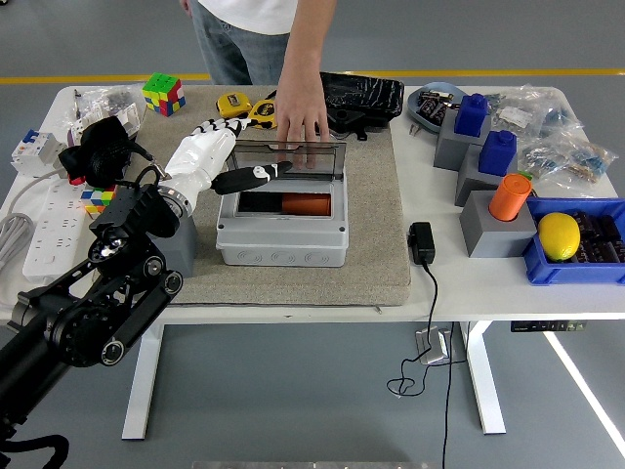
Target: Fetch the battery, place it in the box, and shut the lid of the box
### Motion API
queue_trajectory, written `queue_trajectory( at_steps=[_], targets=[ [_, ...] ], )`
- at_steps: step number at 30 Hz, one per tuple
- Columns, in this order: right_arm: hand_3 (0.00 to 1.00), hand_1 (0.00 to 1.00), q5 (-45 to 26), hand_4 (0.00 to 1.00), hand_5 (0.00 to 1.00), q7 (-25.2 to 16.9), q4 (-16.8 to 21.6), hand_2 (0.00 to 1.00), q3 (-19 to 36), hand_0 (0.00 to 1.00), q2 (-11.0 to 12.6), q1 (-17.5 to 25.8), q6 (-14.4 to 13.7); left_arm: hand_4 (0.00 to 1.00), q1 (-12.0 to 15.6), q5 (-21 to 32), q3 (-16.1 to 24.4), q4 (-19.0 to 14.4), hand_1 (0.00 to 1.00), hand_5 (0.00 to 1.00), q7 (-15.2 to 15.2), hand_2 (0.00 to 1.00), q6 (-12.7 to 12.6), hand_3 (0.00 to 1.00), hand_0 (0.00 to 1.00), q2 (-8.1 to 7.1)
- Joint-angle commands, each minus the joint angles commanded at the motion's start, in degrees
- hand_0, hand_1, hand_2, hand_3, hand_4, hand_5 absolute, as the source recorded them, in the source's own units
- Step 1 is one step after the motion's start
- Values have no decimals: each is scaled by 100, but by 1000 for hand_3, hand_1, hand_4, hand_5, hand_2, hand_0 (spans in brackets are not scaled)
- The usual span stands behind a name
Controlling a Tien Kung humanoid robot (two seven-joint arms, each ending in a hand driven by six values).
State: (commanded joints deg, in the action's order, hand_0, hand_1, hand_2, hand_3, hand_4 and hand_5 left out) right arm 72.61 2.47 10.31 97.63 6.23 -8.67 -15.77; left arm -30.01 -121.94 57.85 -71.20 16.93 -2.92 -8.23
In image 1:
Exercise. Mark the person's left hand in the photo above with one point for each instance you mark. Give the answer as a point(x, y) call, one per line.
point(300, 117)

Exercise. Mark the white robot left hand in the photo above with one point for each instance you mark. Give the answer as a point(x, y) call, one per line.
point(200, 161)

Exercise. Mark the orange cylinder battery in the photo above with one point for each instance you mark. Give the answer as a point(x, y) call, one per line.
point(307, 205)
point(509, 198)

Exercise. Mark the grey electrical box with lid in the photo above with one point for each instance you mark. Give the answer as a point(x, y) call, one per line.
point(280, 244)

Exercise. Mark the person's left forearm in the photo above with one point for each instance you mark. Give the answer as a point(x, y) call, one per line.
point(307, 49)

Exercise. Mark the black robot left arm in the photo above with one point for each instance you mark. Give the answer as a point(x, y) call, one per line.
point(88, 303)

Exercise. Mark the blue battery block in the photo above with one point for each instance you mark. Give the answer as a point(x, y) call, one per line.
point(471, 115)
point(497, 154)

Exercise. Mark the yellow tape measure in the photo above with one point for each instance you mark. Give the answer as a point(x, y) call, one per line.
point(233, 105)
point(263, 112)

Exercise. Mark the black glossy case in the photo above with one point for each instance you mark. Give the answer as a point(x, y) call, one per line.
point(371, 95)

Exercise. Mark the large colourful puzzle cube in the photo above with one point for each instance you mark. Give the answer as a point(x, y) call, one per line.
point(163, 93)

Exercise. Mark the plastic bag of white parts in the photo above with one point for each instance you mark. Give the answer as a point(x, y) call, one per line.
point(129, 117)

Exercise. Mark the grey holder block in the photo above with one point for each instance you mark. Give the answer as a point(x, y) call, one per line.
point(449, 149)
point(183, 249)
point(493, 237)
point(471, 188)

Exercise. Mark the black cloth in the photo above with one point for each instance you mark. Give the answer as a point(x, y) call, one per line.
point(100, 151)

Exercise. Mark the plastic bag of dark parts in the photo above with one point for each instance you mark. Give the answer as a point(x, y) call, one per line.
point(119, 98)

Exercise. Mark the person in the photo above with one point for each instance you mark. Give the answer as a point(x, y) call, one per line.
point(244, 29)

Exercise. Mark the small colourful puzzle cube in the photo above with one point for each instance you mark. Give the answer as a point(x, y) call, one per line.
point(97, 202)

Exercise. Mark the light blue dish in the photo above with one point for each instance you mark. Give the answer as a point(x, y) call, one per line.
point(415, 115)

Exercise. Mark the small metal tweezers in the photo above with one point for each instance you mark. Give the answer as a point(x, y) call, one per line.
point(415, 129)

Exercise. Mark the thin grey pen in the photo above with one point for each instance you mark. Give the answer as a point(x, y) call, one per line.
point(76, 102)

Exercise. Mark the white power strip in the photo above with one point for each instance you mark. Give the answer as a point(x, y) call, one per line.
point(54, 229)

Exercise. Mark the white circuit breaker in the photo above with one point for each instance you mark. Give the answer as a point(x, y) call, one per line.
point(31, 151)

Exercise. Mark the black power adapter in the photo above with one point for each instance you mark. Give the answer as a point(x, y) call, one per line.
point(421, 243)

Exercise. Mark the grey-brown mat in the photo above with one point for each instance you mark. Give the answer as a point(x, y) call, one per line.
point(342, 288)

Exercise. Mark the plastic bag with white label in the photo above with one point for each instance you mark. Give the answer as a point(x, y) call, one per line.
point(512, 115)

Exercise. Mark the small green piece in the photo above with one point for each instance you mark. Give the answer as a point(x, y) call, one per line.
point(525, 174)

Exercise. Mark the white table leg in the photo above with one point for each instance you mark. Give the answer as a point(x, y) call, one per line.
point(141, 391)
point(483, 381)

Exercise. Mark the plastic bag of blue parts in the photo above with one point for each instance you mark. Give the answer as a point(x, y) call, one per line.
point(542, 158)
point(561, 119)

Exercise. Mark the yellow lemon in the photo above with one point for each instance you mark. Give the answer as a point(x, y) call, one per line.
point(559, 237)

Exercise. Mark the plastic bag of brown parts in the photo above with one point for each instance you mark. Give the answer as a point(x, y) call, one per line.
point(588, 163)

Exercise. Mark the blue plastic bin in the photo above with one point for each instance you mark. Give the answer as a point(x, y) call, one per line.
point(571, 273)

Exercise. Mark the black table control panel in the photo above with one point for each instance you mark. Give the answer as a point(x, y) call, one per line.
point(547, 326)

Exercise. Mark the silver metal bracket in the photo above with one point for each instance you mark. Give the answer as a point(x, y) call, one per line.
point(434, 349)

